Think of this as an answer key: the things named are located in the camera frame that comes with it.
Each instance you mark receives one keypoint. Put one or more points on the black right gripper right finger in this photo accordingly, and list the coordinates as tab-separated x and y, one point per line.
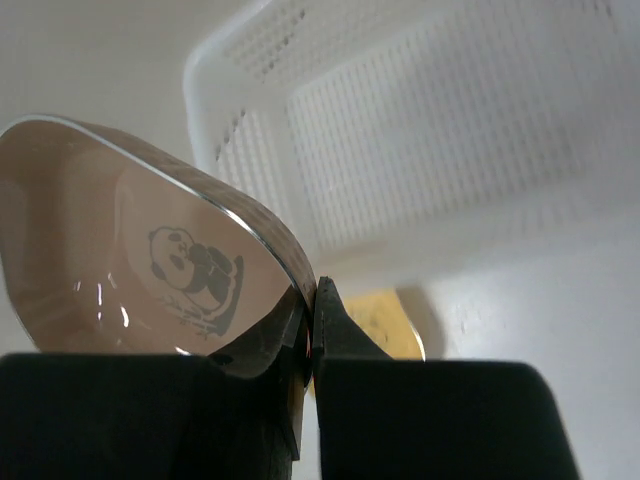
381	418

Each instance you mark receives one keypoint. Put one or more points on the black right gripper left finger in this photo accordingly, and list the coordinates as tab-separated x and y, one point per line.
231	415

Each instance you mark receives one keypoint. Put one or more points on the white plastic bin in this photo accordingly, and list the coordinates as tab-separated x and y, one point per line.
399	131

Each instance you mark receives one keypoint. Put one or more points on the brown panda plate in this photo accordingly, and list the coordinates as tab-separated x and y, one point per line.
110	245

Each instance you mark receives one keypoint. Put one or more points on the yellow panda plate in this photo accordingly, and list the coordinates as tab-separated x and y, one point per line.
382	317

